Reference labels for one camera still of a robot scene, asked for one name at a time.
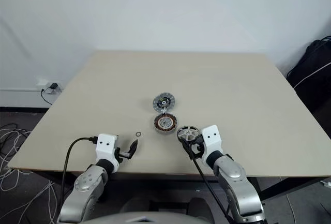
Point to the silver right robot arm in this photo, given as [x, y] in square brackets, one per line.
[232, 180]

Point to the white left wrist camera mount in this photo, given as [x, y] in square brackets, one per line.
[104, 146]

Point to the copper wound motor stator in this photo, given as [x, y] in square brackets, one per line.
[165, 123]

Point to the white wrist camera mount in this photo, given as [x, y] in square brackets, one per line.
[210, 143]
[104, 146]

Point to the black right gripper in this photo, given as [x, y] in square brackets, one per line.
[201, 154]

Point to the dark rounded shape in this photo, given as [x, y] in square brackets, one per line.
[201, 204]

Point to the black bag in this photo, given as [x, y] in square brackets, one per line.
[315, 79]

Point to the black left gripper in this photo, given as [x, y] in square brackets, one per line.
[124, 154]

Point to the white floor trunking piece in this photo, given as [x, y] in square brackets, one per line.
[326, 183]

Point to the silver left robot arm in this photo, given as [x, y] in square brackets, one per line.
[85, 182]

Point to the black table frame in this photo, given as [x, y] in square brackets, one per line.
[284, 186]

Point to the white wall power strip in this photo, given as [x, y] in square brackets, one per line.
[42, 82]

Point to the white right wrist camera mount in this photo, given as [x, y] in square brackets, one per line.
[210, 143]

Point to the gray robot torso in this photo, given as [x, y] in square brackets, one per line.
[155, 215]

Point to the silver spoked rotor cap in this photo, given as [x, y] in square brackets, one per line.
[188, 133]

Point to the grey round patterned disc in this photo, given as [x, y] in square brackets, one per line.
[164, 102]

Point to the black plug adapter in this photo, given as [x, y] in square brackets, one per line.
[53, 86]

